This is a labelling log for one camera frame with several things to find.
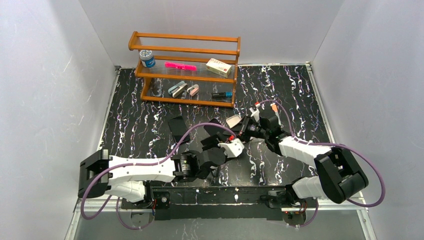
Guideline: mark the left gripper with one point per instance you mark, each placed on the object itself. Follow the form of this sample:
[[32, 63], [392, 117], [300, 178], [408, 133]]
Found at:
[[212, 145]]

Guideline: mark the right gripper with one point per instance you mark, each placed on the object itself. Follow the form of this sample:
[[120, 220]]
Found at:
[[243, 124]]

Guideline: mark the pink phone case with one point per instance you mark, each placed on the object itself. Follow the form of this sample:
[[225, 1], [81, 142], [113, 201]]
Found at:
[[232, 121]]

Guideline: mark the black smartphone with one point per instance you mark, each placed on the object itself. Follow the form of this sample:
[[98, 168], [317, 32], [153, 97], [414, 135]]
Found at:
[[178, 128]]

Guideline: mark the phone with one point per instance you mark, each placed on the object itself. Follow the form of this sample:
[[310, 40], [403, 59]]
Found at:
[[214, 130]]

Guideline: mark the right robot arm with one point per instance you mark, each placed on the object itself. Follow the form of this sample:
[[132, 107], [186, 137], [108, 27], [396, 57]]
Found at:
[[339, 175]]

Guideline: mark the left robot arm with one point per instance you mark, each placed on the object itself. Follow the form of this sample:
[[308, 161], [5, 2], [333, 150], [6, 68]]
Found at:
[[102, 173]]

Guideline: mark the orange white glue stick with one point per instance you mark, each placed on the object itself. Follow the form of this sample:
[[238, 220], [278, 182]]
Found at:
[[274, 107]]

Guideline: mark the black blue marker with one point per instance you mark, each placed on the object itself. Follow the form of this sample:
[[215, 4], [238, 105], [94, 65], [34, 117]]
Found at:
[[221, 95]]

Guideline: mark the teal grey stapler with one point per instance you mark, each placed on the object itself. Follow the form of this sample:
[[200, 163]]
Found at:
[[177, 89]]

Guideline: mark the white cardboard box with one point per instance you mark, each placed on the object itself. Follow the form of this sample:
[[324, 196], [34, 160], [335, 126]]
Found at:
[[218, 67]]

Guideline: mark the orange wooden shelf rack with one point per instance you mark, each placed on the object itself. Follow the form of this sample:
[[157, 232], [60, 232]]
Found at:
[[194, 50]]

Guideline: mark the pink plastic tool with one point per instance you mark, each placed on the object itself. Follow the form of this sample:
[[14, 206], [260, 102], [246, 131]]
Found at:
[[180, 66]]

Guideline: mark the blue white round jar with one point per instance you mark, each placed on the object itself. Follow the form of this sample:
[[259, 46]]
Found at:
[[147, 58]]

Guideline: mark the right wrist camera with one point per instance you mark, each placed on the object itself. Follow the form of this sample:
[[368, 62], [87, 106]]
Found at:
[[255, 112]]

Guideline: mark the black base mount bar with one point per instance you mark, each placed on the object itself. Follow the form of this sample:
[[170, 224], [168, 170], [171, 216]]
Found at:
[[261, 202]]

